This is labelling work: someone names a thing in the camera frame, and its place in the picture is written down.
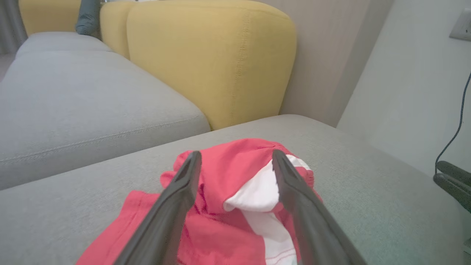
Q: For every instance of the white wall socket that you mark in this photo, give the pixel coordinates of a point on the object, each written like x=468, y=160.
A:
x=463, y=27

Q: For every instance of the dark teal throw pillow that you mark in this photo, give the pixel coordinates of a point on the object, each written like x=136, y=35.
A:
x=88, y=18

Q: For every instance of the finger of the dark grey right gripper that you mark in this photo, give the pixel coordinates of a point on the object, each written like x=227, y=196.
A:
x=458, y=173
x=456, y=191

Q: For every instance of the grey curtain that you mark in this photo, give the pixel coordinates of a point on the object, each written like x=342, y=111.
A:
x=9, y=22

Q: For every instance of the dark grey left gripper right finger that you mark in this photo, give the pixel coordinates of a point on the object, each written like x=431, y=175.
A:
x=312, y=228

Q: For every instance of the red white-trimmed shorts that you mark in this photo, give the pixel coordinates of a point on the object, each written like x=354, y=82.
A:
x=228, y=173

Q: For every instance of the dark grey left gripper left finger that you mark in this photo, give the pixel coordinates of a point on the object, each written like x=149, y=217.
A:
x=165, y=221

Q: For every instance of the yellow sofa back cushion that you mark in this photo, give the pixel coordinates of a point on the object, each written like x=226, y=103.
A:
x=114, y=25
x=48, y=14
x=206, y=55

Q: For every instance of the grey sofa chaise cushion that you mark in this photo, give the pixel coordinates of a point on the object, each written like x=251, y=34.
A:
x=368, y=191

